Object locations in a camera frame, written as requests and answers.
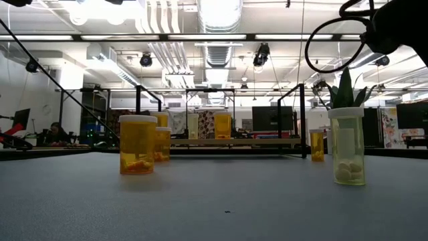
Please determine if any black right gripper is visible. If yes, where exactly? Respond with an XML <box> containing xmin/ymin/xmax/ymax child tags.
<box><xmin>364</xmin><ymin>0</ymin><xmax>407</xmax><ymax>56</ymax></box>

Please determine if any yellow-green pill bottle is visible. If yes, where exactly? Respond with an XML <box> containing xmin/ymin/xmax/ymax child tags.
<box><xmin>327</xmin><ymin>106</ymin><xmax>366</xmax><ymax>187</ymax></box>

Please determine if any large orange pill bottle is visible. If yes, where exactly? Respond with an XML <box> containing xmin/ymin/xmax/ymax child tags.
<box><xmin>118</xmin><ymin>114</ymin><xmax>158</xmax><ymax>175</ymax></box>

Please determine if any green snake plant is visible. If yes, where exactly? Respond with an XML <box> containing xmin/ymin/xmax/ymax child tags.
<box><xmin>312</xmin><ymin>66</ymin><xmax>378</xmax><ymax>110</ymax></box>

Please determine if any overhead LED light bar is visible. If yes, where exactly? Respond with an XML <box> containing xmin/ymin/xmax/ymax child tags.
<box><xmin>0</xmin><ymin>33</ymin><xmax>362</xmax><ymax>42</ymax></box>

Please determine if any black standing panel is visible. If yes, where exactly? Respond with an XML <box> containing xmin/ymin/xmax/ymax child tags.
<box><xmin>364</xmin><ymin>107</ymin><xmax>385</xmax><ymax>149</ymax></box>

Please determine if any white floral cloth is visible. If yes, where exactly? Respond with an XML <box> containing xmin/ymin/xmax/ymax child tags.
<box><xmin>381</xmin><ymin>106</ymin><xmax>399</xmax><ymax>149</ymax></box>

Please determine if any black storage rack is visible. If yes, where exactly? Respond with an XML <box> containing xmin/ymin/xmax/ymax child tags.
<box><xmin>79</xmin><ymin>90</ymin><xmax>112</xmax><ymax>147</ymax></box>

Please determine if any dark mandala tapestry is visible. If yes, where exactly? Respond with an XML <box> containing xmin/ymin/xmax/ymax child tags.
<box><xmin>107</xmin><ymin>108</ymin><xmax>120</xmax><ymax>148</ymax></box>

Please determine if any person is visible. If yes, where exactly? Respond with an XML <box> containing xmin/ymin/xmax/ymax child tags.
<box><xmin>43</xmin><ymin>122</ymin><xmax>72</xmax><ymax>147</ymax></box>

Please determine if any brown floral cloth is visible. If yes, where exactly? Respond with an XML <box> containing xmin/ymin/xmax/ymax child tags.
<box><xmin>198</xmin><ymin>110</ymin><xmax>215</xmax><ymax>140</ymax></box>

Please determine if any red angled bar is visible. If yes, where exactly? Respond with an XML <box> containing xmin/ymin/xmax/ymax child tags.
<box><xmin>0</xmin><ymin>122</ymin><xmax>27</xmax><ymax>143</ymax></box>

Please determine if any white duct with grille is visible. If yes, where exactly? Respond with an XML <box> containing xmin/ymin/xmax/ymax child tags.
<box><xmin>86</xmin><ymin>42</ymin><xmax>142</xmax><ymax>87</ymax></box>

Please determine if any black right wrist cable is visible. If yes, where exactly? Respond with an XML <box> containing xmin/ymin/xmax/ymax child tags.
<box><xmin>304</xmin><ymin>0</ymin><xmax>376</xmax><ymax>74</ymax></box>

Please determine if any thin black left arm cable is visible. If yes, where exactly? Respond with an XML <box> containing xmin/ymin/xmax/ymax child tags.
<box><xmin>0</xmin><ymin>18</ymin><xmax>120</xmax><ymax>141</ymax></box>

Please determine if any round silver ceiling duct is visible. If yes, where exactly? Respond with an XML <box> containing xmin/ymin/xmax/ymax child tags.
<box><xmin>196</xmin><ymin>0</ymin><xmax>244</xmax><ymax>68</ymax></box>

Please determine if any black background rig frame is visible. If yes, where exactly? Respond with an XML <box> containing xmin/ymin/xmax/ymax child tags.
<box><xmin>185</xmin><ymin>88</ymin><xmax>235</xmax><ymax>138</ymax></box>

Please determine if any wooden shelf with black frame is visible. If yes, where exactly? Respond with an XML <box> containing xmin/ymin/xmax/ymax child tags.
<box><xmin>134</xmin><ymin>83</ymin><xmax>308</xmax><ymax>160</ymax></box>

